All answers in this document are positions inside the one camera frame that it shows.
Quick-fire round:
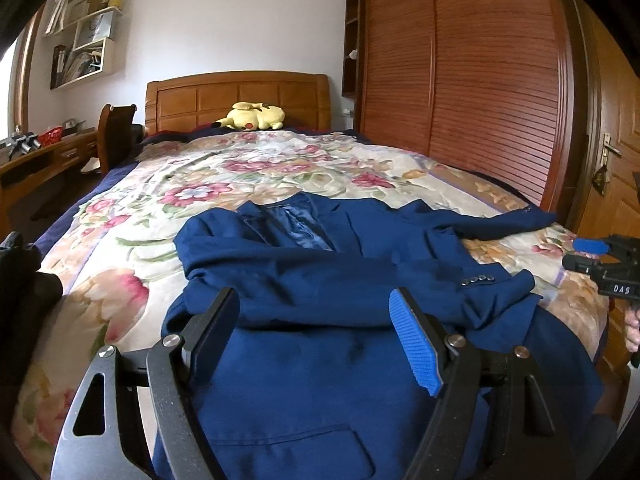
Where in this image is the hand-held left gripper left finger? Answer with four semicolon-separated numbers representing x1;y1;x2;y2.
50;286;242;480

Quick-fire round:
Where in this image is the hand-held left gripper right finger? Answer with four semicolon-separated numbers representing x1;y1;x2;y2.
389;286;568;480

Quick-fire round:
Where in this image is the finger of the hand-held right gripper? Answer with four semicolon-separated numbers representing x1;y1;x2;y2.
572;236;611;257
562;255;601;275

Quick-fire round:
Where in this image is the blue suit jacket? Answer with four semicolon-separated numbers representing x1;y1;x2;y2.
152;192;608;480

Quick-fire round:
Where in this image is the person's right hand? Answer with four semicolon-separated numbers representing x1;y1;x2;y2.
622;300;640;356

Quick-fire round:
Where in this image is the wooden door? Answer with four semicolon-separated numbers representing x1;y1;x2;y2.
575;0;640;241

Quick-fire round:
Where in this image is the floral quilted blanket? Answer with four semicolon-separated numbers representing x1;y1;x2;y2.
12;130;608;461

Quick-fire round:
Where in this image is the wooden slatted wardrobe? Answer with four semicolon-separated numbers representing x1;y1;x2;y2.
357;0;576;221

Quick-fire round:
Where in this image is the yellow plush toy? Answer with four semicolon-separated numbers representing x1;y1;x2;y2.
215;102;286;132

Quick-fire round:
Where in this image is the wooden chair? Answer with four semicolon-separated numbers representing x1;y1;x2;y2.
97;103;138;176

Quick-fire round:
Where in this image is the wooden bed headboard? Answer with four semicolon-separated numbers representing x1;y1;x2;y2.
145;71;333;138

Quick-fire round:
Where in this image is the wooden desk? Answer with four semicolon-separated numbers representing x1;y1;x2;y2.
0;127;103;231

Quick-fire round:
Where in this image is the stack of papers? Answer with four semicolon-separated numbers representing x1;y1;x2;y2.
52;45;106;83

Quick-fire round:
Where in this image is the wooden open shelf unit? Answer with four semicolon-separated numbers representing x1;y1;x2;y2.
341;0;362;98

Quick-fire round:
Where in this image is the brass door handle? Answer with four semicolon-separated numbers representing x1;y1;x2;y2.
599;132;622;196

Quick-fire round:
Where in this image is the white wall shelf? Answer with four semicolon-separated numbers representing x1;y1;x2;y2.
44;0;125;91

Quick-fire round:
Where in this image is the wooden window frame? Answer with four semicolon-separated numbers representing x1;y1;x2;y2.
10;10;46;133

